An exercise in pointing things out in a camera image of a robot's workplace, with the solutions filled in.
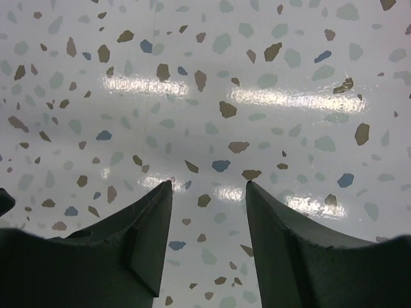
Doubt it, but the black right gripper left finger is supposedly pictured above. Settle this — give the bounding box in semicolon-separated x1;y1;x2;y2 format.
1;181;173;307

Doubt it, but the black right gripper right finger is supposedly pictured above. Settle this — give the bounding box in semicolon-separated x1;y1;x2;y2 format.
246;181;410;307

